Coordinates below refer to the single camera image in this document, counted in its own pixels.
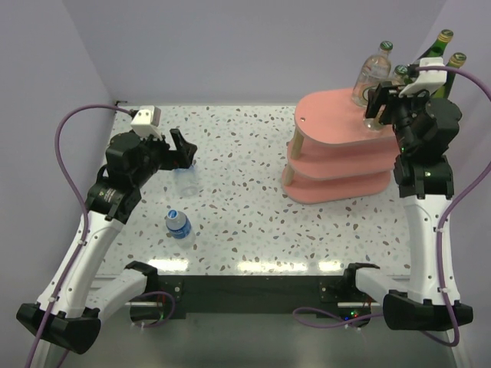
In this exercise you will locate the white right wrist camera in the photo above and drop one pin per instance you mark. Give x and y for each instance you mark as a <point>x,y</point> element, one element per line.
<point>425,75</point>

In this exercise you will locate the blue label water bottle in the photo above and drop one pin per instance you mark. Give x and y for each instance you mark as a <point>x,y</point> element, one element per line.
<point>180,228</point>
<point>186,181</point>

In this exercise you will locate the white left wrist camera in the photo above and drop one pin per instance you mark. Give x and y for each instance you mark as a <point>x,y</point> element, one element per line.
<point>146,121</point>

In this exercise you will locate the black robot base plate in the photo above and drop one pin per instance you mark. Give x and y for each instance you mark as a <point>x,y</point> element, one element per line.
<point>250,295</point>

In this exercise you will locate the clear Chang glass bottle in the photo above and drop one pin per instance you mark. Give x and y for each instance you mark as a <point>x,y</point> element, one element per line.
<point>375,69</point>
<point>378,96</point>

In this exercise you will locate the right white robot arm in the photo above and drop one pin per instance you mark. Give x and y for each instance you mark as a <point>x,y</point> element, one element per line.
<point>424,127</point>

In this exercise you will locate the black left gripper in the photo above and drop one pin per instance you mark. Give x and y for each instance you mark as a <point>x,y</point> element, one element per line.
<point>183,156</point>

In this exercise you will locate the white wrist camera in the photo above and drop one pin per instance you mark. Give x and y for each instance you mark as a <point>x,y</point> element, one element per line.
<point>425,75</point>
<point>146,121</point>

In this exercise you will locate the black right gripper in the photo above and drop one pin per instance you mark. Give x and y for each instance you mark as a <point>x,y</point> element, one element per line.
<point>381,96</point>

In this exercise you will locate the green glass bottle gold cap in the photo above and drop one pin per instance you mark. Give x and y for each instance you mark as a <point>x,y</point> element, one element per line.
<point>437,48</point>

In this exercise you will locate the pink three-tier shelf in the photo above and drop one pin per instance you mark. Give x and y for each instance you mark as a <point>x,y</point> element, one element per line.
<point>332,154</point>

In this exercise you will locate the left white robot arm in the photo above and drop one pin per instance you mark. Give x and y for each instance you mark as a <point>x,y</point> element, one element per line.
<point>66,314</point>

